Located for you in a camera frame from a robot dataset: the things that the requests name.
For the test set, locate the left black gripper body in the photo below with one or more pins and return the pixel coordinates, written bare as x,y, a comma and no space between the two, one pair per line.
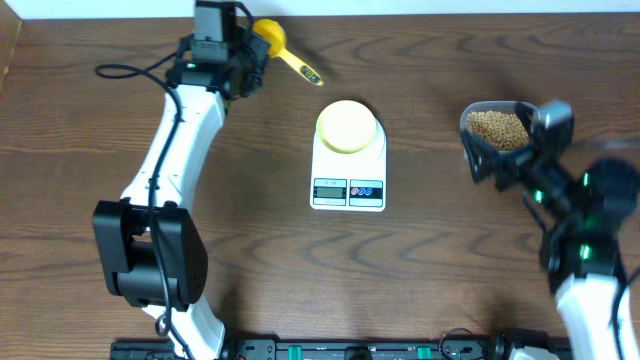
248,62

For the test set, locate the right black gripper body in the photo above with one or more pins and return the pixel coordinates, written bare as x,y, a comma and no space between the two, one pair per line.
546,180

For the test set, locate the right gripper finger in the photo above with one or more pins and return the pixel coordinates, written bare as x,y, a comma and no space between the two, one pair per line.
529,117
482,157

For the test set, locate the yellow measuring scoop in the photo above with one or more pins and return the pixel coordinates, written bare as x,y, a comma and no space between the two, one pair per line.
275,35

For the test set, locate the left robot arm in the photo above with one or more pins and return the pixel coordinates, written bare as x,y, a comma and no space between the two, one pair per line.
150,250

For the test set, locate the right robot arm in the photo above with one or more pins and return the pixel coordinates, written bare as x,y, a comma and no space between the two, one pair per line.
581,256

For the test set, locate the pale yellow plastic bowl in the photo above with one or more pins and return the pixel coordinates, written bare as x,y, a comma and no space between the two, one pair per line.
346,126

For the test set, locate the white digital kitchen scale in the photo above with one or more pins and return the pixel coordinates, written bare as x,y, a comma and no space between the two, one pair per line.
350,182

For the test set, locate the clear plastic container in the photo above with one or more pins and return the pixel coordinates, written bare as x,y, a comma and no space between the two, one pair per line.
483,106

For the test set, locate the soybeans pile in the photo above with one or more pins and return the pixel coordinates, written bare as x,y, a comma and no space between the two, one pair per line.
501,130

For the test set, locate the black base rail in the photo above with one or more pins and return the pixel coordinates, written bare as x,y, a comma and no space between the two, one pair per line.
264,349

